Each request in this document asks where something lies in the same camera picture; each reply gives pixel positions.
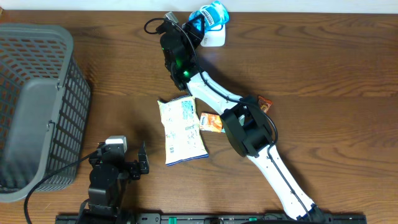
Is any blue mouthwash bottle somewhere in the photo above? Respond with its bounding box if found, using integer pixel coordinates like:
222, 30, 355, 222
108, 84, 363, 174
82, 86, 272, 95
188, 1, 229, 32

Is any white printed refill pouch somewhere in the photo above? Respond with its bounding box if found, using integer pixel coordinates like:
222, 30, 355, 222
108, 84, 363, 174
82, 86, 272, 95
157, 95, 209, 166

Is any small orange tissue pack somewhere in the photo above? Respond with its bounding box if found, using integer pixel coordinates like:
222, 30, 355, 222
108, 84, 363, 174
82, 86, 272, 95
200, 113, 224, 133

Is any red Top chocolate bar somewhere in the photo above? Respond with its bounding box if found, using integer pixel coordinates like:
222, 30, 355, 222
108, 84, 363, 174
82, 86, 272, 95
257, 95, 273, 113

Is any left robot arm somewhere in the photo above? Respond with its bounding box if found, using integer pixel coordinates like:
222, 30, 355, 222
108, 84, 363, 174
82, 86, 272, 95
76, 142, 149, 224

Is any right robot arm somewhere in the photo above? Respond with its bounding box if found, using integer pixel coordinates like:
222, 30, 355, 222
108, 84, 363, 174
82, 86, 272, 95
155, 12, 326, 223

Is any white barcode scanner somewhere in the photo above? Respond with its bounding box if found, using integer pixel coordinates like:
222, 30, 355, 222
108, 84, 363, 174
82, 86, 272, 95
200, 25, 226, 47

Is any grey plastic mesh basket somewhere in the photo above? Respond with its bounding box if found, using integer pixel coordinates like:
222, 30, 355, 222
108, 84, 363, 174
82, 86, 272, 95
1, 23, 91, 203

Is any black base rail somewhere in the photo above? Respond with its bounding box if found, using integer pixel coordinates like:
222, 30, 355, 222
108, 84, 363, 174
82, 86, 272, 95
55, 213, 367, 224

